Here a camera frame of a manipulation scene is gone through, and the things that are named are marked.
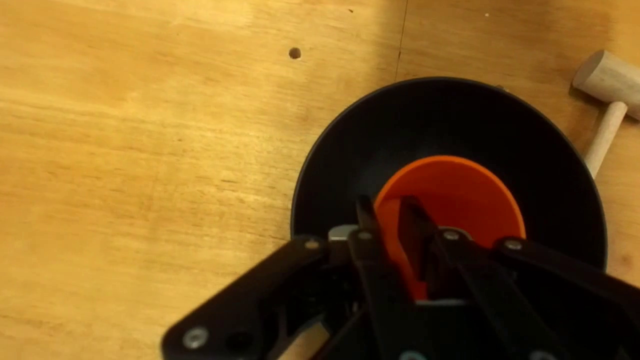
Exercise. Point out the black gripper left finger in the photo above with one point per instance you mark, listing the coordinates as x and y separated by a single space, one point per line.
373 281

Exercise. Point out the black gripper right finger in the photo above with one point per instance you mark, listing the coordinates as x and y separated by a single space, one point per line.
492 292

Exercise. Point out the orange plastic cup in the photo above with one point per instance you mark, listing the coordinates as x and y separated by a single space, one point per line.
461 200

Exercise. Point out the black bowl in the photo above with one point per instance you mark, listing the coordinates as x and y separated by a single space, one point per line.
433 120

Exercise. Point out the small wooden mallet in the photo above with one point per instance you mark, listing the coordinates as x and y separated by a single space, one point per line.
610 86

